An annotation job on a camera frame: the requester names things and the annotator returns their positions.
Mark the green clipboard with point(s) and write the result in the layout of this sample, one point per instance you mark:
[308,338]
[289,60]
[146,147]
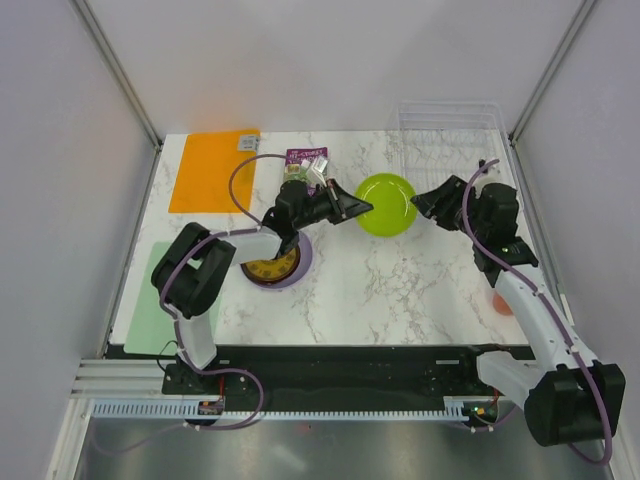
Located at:
[151,328]

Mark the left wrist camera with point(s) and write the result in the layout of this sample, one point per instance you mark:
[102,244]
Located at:
[314,169]

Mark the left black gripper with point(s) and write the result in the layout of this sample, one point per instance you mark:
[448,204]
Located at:
[349,205]

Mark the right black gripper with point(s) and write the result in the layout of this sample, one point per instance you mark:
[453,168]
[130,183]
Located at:
[432,202]

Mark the orange paper cup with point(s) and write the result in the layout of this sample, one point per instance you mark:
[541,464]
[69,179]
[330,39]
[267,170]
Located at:
[500,305]

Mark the lime green plate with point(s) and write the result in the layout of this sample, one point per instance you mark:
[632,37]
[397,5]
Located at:
[393,212]

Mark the white slotted cable duct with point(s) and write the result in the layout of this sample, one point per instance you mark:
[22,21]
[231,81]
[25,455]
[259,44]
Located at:
[447,409]

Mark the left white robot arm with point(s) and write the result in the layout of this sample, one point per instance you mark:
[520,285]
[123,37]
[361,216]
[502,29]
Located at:
[190,275]

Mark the purple plastic plate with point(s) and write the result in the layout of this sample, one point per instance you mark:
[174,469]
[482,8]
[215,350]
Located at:
[305,246]

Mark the purple treehouse book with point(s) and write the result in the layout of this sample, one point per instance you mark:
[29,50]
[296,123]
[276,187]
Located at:
[292,165]

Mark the orange cutting mat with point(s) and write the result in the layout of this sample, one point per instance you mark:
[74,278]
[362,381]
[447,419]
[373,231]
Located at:
[205,182]

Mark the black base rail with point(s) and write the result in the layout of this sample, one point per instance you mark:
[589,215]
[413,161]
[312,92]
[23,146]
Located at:
[335,376]

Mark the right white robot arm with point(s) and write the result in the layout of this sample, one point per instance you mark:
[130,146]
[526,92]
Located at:
[568,395]

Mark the yellow brown patterned plate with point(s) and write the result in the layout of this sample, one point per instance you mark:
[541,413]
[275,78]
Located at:
[270,272]

